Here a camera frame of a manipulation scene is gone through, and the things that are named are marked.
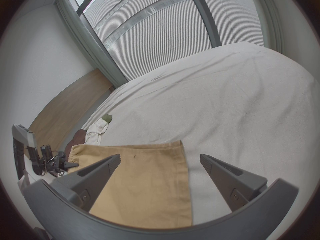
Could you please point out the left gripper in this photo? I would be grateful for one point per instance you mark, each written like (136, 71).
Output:
(58, 166)

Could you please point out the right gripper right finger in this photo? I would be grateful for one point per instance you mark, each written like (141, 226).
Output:
(232, 184)

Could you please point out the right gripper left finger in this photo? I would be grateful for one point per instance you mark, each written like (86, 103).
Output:
(87, 184)

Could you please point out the tan shorts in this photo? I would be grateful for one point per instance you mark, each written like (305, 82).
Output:
(150, 184)

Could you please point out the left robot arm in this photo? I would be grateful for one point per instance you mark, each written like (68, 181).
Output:
(25, 135)

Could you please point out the bed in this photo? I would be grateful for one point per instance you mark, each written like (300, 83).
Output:
(212, 96)

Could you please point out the brown garment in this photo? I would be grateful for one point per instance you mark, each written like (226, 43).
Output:
(77, 139)

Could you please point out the cream garment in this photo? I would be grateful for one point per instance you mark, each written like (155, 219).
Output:
(96, 131)

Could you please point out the green garment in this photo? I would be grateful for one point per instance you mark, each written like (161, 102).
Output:
(107, 118)

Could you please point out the grey-green curtain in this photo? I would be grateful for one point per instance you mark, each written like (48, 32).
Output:
(272, 16)
(92, 46)

